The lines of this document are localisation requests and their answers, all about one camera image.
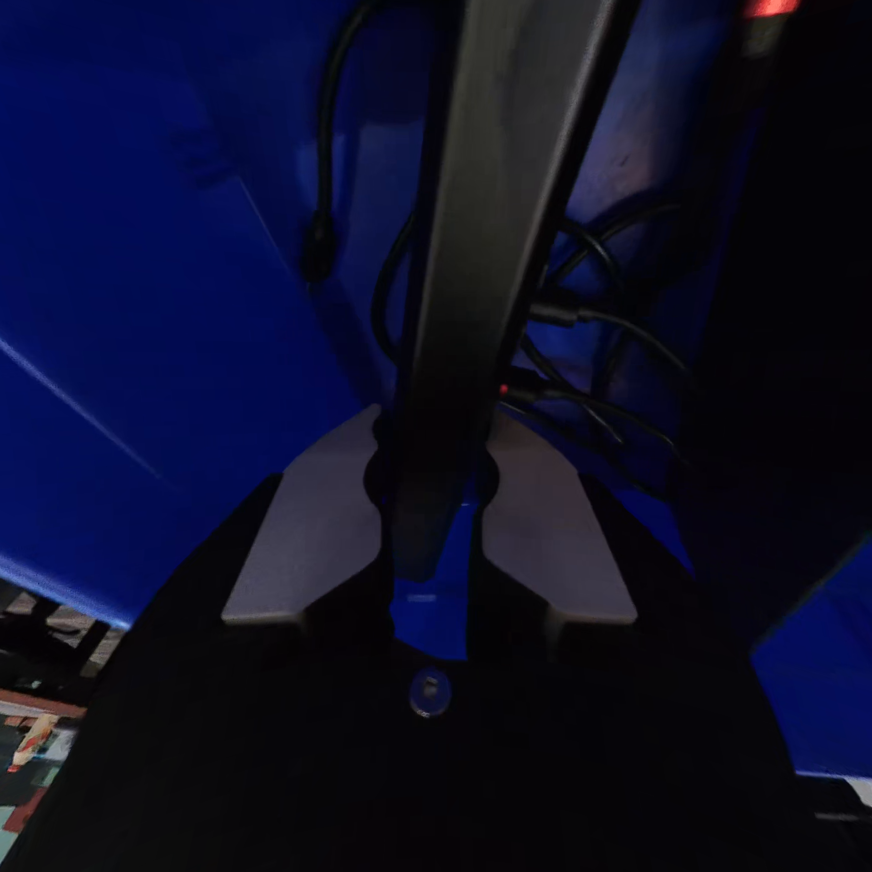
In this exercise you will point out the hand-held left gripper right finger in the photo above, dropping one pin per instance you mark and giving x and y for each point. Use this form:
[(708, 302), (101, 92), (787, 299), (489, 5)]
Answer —
[(552, 545)]

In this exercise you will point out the black divider of blue bin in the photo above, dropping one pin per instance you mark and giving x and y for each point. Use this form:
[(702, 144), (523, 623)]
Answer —
[(783, 340)]

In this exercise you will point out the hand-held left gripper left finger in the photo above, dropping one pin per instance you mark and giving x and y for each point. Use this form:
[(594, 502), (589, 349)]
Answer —
[(306, 538)]

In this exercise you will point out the dark grey USB hub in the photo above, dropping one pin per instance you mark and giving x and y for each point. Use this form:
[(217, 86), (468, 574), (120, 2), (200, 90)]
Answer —
[(497, 238)]

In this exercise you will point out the blue plastic bin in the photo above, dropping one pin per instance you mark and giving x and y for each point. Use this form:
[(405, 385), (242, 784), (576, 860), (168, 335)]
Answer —
[(136, 272)]

